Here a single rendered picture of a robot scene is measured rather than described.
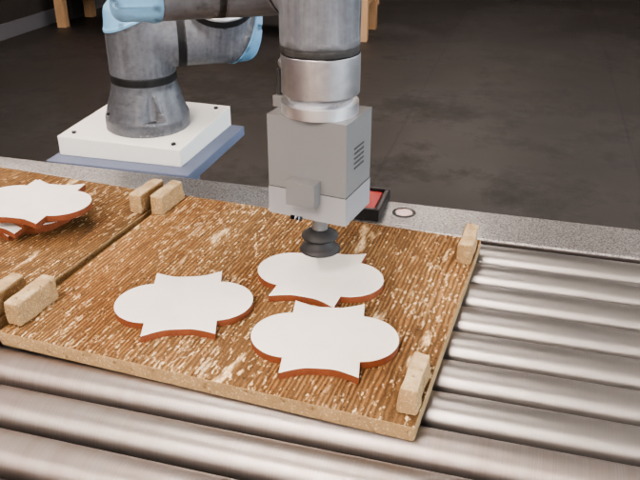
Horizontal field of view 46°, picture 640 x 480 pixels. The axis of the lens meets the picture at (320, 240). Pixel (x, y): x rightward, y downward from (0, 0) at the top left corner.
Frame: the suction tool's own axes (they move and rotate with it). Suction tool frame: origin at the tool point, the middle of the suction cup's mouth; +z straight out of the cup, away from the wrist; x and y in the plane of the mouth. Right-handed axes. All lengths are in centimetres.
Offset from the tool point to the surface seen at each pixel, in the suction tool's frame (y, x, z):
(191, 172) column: -40, 34, 11
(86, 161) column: -59, 30, 11
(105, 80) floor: -311, 325, 98
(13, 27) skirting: -470, 404, 90
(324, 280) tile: 1.1, -1.2, 3.1
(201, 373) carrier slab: -2.6, -19.3, 3.9
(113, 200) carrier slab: -33.7, 7.4, 3.9
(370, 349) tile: 10.0, -10.6, 3.1
